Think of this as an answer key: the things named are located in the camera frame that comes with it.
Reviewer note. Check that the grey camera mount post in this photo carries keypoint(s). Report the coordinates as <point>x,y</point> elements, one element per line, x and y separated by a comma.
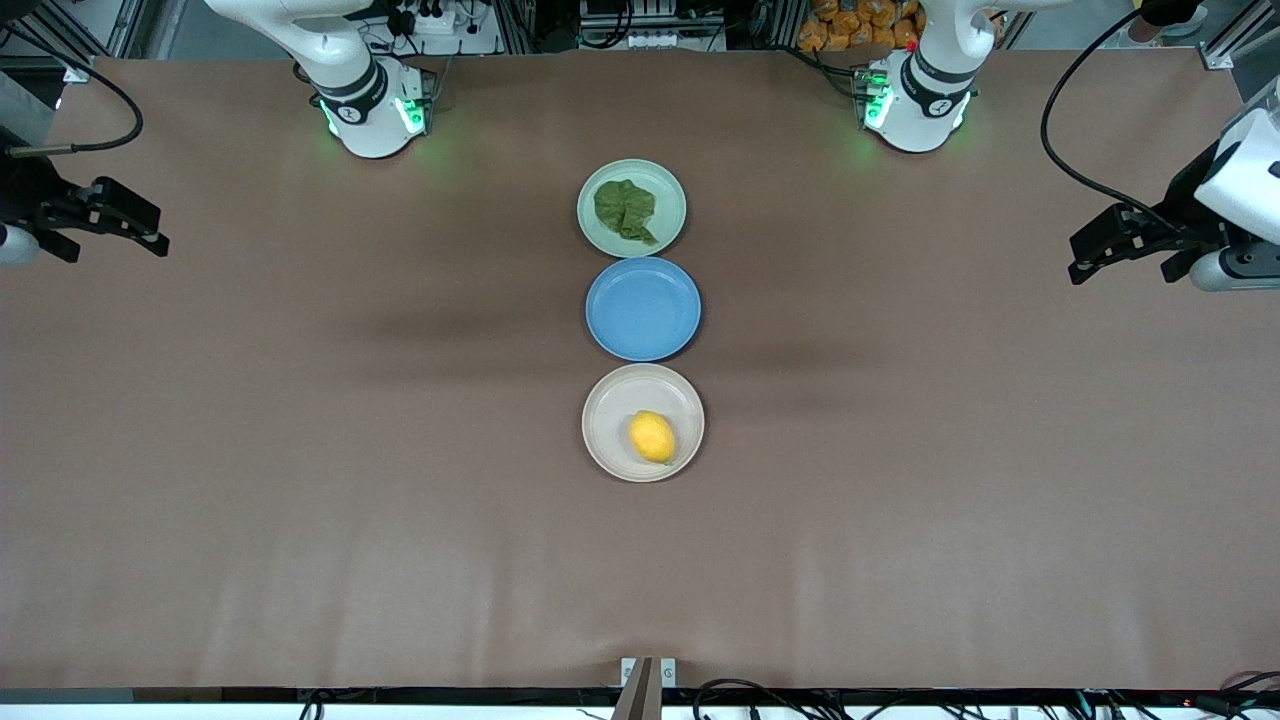
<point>637,690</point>

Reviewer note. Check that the black rounded background object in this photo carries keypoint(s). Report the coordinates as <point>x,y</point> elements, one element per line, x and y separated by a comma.
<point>1170,10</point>

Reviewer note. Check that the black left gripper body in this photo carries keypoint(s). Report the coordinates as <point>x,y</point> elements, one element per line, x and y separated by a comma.
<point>1183,213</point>

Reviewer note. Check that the blue plate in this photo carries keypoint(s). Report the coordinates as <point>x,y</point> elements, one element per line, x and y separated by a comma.
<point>643,310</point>

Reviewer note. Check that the white power strip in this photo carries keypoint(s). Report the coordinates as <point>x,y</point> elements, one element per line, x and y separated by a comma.
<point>435,20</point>

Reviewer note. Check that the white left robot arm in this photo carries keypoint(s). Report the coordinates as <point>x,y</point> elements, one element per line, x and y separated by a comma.
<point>935,70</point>

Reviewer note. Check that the pale green plate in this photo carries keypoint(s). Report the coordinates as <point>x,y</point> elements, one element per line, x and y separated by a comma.
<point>660,195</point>

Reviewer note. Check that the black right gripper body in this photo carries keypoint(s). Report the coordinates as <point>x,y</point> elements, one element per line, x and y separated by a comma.
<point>30,197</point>

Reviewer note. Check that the green lettuce leaf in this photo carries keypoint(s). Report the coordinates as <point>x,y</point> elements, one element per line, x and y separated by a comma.
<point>625,208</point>

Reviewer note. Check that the beige plate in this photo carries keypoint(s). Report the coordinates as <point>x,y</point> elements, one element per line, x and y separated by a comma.
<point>612,425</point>

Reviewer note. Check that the bag of orange snacks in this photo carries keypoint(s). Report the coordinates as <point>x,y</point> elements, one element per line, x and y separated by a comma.
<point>860,25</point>

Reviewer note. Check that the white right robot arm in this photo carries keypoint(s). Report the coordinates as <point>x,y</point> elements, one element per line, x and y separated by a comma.
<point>350,60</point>

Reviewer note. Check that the aluminium frame corner bracket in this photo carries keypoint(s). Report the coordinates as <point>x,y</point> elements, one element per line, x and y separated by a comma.
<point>77,70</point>
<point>1218,57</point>

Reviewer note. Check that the yellow lemon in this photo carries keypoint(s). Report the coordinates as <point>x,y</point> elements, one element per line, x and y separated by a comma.
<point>652,437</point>

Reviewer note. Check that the brown table cover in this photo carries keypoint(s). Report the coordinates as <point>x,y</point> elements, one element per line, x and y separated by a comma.
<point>300,450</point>

